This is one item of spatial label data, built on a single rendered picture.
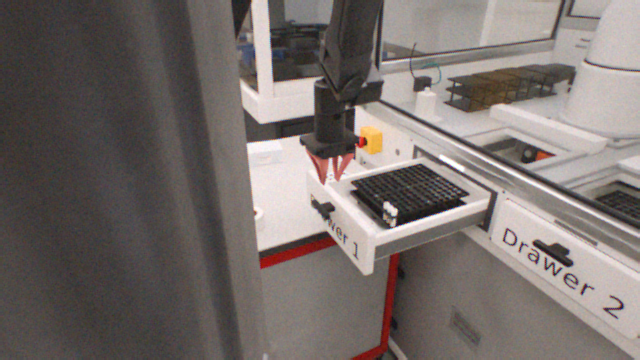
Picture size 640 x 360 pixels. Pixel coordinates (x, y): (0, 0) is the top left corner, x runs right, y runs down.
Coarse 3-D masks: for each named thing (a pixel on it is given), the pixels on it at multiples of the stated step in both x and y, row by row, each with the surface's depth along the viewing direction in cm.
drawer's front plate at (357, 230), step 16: (320, 192) 90; (336, 192) 85; (336, 208) 83; (352, 208) 80; (336, 224) 85; (352, 224) 78; (368, 224) 75; (336, 240) 87; (352, 240) 80; (368, 240) 73; (352, 256) 81; (368, 256) 75; (368, 272) 78
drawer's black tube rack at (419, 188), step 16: (368, 176) 98; (384, 176) 98; (400, 176) 98; (416, 176) 98; (432, 176) 98; (352, 192) 96; (384, 192) 96; (400, 192) 96; (416, 192) 91; (432, 192) 91; (448, 192) 91; (464, 192) 91; (368, 208) 91; (400, 208) 85; (416, 208) 85; (432, 208) 90; (448, 208) 90; (384, 224) 86; (400, 224) 85
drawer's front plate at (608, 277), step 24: (504, 216) 83; (528, 216) 78; (528, 240) 79; (552, 240) 74; (576, 240) 71; (528, 264) 80; (576, 264) 71; (600, 264) 67; (576, 288) 72; (600, 288) 68; (624, 288) 65; (600, 312) 69; (624, 312) 66
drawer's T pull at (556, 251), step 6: (534, 240) 74; (540, 246) 73; (546, 246) 72; (552, 246) 72; (558, 246) 72; (546, 252) 72; (552, 252) 71; (558, 252) 70; (564, 252) 71; (558, 258) 70; (564, 258) 69; (564, 264) 69; (570, 264) 68
